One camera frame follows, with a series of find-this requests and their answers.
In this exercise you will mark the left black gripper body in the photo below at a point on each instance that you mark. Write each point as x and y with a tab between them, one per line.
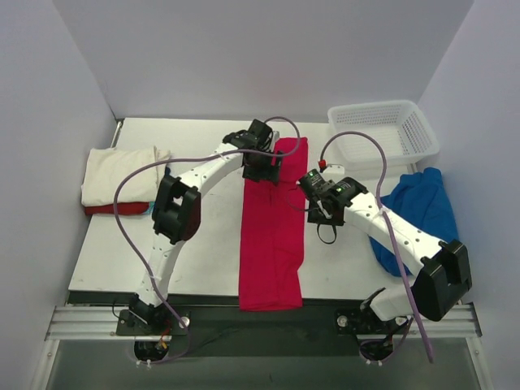
261	171

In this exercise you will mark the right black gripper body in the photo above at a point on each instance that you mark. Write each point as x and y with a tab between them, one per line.
319	214

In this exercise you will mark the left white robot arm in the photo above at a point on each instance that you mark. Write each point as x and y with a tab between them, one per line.
177	216

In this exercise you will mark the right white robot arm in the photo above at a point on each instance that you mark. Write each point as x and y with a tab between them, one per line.
441	269

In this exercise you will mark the blue t shirt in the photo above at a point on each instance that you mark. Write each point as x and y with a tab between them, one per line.
421	200

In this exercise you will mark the white perforated plastic basket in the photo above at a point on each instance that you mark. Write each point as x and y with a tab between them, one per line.
398	126

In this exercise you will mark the teal folded t shirt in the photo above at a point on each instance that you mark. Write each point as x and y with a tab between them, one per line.
150	208

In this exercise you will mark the cream folded t shirt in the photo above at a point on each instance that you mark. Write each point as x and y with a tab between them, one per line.
107	168

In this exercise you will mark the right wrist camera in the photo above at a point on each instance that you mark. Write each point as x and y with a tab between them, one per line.
331	171

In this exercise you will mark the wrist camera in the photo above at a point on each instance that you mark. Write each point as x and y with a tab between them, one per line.
331	171
262	136

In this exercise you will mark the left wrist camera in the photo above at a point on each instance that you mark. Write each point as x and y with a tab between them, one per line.
262	136

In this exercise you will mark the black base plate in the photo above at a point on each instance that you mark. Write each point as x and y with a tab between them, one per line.
264	344

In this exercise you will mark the aluminium mounting rail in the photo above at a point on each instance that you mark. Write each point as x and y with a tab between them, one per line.
105	323

